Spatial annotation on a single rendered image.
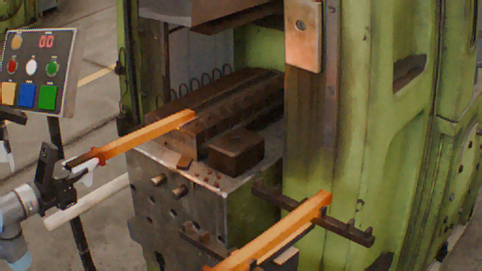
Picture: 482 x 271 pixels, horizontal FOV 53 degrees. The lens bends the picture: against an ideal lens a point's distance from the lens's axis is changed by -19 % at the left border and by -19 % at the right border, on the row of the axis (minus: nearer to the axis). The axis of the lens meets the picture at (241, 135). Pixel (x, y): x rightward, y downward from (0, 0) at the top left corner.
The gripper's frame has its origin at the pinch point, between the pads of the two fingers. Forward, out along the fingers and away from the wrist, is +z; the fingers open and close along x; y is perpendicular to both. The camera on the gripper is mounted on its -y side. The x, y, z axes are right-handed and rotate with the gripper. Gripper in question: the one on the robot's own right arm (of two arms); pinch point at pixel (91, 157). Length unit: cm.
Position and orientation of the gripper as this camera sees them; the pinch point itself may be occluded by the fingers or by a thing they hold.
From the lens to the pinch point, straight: 130.9
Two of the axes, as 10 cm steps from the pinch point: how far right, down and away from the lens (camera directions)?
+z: 6.6, -3.6, 6.6
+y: 0.1, 8.8, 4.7
